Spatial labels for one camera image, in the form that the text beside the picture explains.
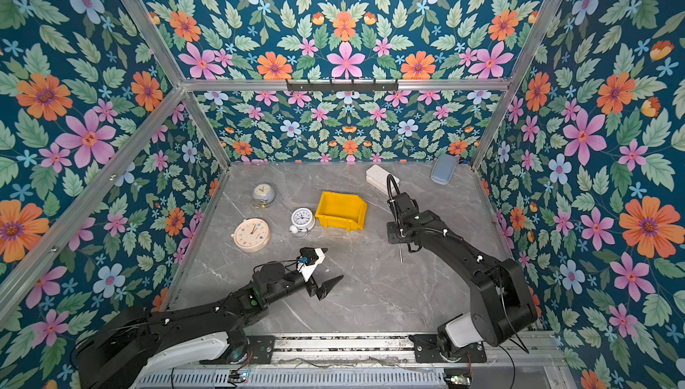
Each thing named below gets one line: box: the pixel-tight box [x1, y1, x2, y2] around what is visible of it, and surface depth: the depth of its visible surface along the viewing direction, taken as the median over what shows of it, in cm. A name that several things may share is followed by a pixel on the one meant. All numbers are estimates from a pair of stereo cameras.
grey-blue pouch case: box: [430, 154, 461, 186], surface depth 117 cm
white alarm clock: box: [288, 206, 316, 235], surface depth 100 cm
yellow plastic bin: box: [314, 190, 368, 232], surface depth 103 cm
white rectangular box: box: [365, 164, 401, 196], surface depth 113 cm
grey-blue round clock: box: [251, 182, 277, 209], surface depth 107 cm
